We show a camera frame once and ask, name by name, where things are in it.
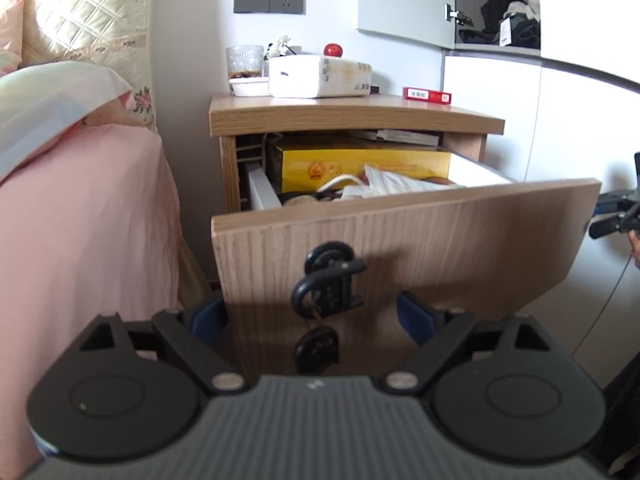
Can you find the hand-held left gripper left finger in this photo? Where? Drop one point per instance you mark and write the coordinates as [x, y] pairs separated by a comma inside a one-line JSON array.
[[209, 321]]

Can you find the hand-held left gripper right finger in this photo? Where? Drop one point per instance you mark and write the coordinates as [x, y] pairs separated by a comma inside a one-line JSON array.
[[413, 318]]

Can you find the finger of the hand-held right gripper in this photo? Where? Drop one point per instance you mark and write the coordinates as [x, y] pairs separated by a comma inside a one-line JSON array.
[[606, 227], [610, 202]]

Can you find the wooden drawer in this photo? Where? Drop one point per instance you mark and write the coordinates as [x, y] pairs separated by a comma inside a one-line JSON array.
[[400, 255]]

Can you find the person's right hand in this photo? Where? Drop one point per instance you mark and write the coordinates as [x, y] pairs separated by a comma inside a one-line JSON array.
[[635, 250]]

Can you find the black key fob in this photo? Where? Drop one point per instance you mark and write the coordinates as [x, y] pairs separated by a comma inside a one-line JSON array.
[[316, 347]]

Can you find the white striped plastic bag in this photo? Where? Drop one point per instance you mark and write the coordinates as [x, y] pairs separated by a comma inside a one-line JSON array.
[[395, 180]]

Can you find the pink bed sheet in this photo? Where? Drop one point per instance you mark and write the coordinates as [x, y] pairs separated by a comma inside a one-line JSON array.
[[85, 240]]

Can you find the yellow cardboard box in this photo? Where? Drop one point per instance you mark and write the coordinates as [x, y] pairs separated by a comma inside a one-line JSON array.
[[320, 165]]

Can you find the flat white box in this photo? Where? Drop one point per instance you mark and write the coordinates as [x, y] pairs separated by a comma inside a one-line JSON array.
[[400, 137]]

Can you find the red cigarette pack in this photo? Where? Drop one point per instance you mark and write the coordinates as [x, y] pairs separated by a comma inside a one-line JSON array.
[[427, 95]]

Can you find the dark clothes pile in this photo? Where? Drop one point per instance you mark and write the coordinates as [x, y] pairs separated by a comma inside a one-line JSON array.
[[520, 10]]

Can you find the wooden bedside table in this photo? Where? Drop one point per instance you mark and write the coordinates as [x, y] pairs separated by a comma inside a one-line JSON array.
[[350, 115]]

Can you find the white dish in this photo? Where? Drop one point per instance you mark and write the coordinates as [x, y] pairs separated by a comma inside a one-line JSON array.
[[247, 87]]

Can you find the metal door hinge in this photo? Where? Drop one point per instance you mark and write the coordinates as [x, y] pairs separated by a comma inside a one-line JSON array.
[[456, 14]]

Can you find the white tissue box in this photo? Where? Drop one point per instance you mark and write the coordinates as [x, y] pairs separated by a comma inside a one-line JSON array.
[[310, 77]]

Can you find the clear glass cup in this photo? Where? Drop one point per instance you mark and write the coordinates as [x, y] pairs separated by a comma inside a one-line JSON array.
[[245, 60]]

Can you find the pastel quilt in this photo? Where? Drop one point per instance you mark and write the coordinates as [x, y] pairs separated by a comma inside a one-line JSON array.
[[50, 105]]

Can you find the red ball ornament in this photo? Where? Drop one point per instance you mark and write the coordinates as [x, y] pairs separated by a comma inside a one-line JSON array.
[[333, 50]]

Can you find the small white flower ornament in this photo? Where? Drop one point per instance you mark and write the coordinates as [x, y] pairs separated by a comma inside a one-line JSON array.
[[280, 46]]

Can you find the white wardrobe door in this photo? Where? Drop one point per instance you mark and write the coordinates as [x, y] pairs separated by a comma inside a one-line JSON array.
[[405, 0]]

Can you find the cream quilted headboard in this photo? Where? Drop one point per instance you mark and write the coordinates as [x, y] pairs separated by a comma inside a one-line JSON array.
[[95, 15]]

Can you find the pink pillow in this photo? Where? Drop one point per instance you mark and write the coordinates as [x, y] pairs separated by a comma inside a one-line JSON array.
[[10, 35]]

